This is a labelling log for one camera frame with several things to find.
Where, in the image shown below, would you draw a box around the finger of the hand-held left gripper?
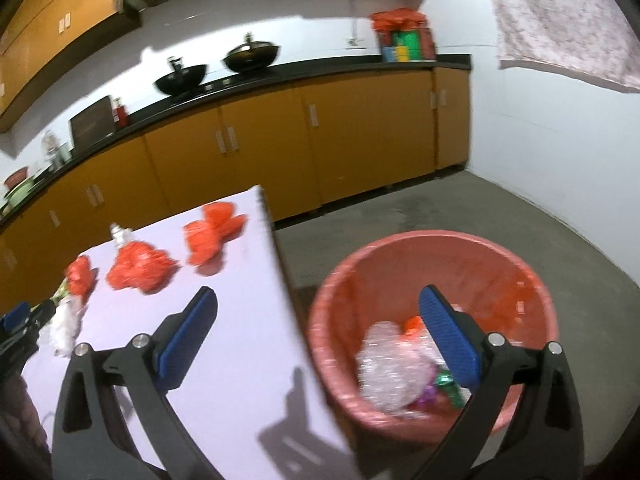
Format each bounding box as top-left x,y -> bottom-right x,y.
0,332 -> 43,377
0,301 -> 57,343

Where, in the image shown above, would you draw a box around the black wok with lid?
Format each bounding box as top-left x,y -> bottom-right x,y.
222,32 -> 282,75

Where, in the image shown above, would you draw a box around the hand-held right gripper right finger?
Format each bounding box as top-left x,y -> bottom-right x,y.
415,284 -> 586,480

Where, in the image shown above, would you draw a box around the black open wok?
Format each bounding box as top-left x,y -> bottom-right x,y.
152,56 -> 208,96

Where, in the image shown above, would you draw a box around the black kitchen countertop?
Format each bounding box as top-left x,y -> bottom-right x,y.
0,54 -> 473,233

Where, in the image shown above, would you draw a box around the wooden lower cabinets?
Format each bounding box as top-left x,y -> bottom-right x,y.
0,67 -> 473,306

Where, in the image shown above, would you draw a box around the glass jar with plastic bag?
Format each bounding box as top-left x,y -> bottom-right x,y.
42,130 -> 71,168

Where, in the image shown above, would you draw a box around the white plastic bag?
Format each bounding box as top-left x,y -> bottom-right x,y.
39,296 -> 90,358

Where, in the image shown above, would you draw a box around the red plastic wastebasket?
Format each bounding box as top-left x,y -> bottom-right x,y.
307,230 -> 560,445

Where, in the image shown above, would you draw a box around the dark cutting board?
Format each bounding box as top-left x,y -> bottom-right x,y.
69,95 -> 117,148

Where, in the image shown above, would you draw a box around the small orange plastic bag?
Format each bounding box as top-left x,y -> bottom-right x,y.
66,256 -> 99,307

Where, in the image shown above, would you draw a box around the wooden upper cabinets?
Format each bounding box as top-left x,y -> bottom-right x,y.
0,0 -> 436,133

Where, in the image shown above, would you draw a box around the orange bag over bottles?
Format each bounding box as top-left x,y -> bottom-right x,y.
370,8 -> 428,33

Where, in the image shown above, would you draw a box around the small clear plastic bag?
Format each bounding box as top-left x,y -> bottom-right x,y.
109,223 -> 135,247

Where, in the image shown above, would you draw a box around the dark green plastic bag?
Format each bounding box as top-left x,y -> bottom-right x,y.
434,369 -> 472,407

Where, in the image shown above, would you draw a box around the white wall cable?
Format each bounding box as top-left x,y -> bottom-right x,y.
349,0 -> 372,43

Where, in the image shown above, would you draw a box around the floral hanging cloth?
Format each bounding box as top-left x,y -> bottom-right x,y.
477,0 -> 640,93

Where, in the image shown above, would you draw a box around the table with white cloth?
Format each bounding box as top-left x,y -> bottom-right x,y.
20,185 -> 361,480

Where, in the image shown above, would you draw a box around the wooden cabinets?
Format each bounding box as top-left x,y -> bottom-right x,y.
0,0 -> 436,133
0,67 -> 473,306

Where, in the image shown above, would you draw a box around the green container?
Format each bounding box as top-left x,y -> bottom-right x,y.
392,30 -> 421,61

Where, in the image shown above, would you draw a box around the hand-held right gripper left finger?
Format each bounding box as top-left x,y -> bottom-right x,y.
52,286 -> 223,480

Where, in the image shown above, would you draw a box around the large clear plastic bag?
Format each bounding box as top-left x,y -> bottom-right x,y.
356,321 -> 437,413

